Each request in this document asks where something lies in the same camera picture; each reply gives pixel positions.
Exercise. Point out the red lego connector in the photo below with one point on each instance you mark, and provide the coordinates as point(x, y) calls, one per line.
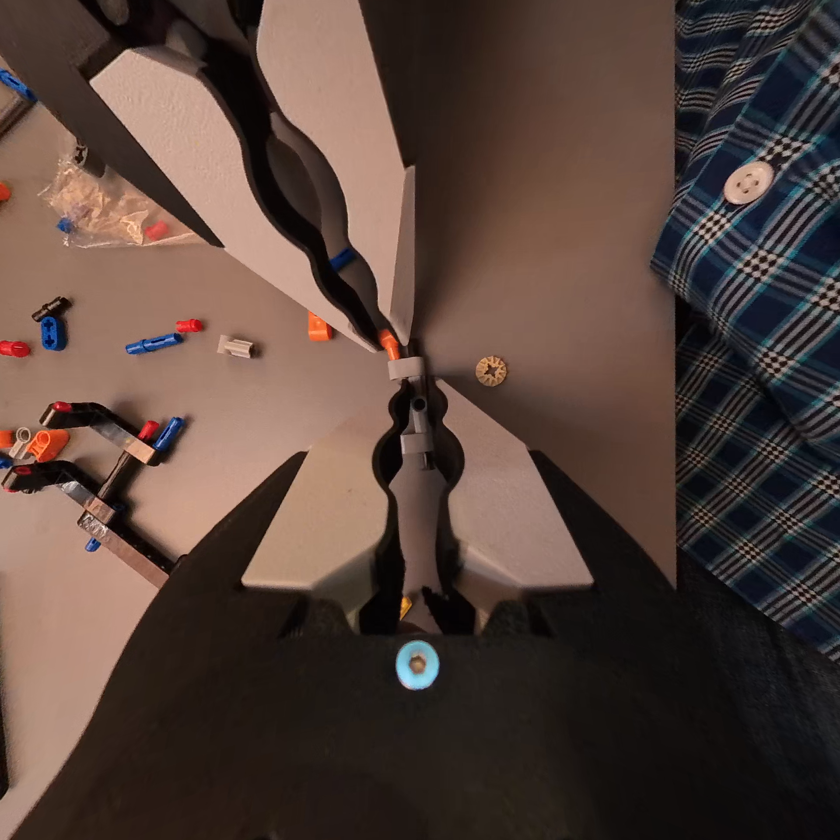
point(13, 348)

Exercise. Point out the black lego technic frame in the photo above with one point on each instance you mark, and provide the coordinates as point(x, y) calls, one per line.
point(131, 544)

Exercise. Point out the long blue lego pin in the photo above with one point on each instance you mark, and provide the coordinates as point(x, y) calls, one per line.
point(154, 343)

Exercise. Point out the clear plastic bag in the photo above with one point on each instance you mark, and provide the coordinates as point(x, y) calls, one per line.
point(111, 210)

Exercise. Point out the short red lego pin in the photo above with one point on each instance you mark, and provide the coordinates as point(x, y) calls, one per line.
point(189, 325)

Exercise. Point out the black lego beam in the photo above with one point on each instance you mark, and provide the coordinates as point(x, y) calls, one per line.
point(80, 154)

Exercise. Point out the small orange lego plate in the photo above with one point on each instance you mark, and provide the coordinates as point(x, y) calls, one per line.
point(319, 326)

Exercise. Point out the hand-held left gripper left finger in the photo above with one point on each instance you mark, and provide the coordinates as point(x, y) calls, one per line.
point(321, 518)

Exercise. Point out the blue lego two-hole beam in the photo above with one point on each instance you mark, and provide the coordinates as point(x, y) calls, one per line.
point(52, 333)

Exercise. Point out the tan lego gear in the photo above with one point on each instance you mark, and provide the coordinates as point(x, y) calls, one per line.
point(491, 371)

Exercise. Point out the light grey lego bush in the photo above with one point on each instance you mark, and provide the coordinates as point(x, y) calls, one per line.
point(21, 443)

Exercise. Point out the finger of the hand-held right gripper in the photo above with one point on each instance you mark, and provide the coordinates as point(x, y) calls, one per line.
point(328, 79)
point(177, 131)

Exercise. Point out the dark blue jeans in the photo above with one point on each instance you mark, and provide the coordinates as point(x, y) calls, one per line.
point(774, 689)

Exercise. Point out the black lego pin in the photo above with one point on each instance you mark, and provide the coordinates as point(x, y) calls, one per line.
point(51, 307)

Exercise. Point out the small red lego piece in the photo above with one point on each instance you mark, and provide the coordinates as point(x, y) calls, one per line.
point(156, 229)

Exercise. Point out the blue plaid shirt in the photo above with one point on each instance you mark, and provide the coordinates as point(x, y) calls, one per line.
point(761, 328)

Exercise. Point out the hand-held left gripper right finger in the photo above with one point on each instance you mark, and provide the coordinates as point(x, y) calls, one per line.
point(518, 518)

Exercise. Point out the grey lego axle assembly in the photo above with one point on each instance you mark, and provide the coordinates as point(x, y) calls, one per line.
point(418, 420)

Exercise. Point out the light grey lego connector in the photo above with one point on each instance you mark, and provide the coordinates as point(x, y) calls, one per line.
point(235, 346)

